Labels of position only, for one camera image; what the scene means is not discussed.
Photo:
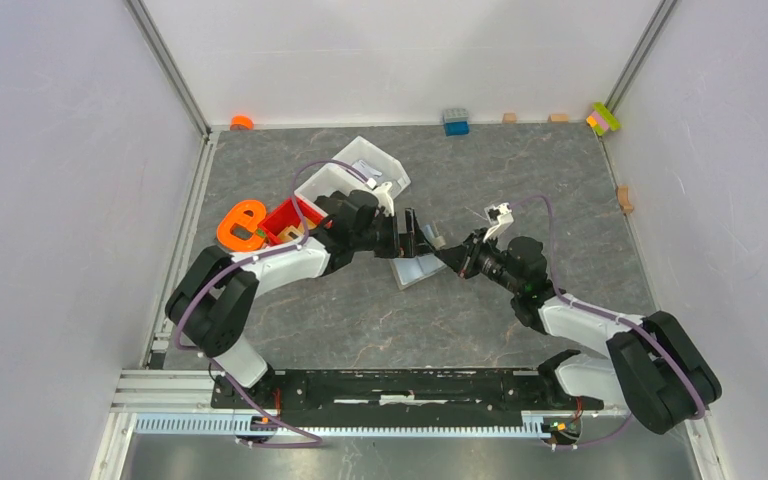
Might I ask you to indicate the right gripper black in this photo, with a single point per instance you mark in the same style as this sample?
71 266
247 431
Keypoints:
463 258

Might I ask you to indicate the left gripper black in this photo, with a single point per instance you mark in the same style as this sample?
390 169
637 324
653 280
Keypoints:
415 243

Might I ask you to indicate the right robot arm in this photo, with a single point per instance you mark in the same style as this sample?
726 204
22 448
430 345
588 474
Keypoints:
653 368

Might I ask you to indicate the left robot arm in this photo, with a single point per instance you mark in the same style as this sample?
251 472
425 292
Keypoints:
211 304

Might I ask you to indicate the silver card in bin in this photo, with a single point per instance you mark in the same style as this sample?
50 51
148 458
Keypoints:
368 170

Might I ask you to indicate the white plastic bin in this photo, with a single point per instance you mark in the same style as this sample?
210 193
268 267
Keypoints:
333 177

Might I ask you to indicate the blue toy brick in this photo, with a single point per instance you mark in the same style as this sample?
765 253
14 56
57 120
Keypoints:
455 121

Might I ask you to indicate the wooden blocks in red bin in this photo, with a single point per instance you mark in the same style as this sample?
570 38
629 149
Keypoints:
292 233

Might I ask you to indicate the red plastic bin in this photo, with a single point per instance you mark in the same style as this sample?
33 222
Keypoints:
285 214

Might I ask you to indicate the orange tape dispenser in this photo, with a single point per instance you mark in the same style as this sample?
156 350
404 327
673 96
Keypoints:
239 229

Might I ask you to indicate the curved wooden piece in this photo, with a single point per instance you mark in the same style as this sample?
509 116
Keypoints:
624 200

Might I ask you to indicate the green pink toy bricks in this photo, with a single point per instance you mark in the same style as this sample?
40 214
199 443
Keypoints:
601 120

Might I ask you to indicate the orange round piece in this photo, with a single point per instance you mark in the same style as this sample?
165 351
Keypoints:
241 123

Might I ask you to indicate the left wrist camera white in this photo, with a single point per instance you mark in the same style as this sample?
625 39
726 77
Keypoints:
383 194

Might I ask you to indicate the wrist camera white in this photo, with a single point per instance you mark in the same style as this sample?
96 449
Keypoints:
383 194
500 217

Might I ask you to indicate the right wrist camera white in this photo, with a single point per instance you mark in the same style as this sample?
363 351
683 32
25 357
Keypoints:
500 217

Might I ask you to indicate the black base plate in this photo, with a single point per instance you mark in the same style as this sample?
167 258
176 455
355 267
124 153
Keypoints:
482 397

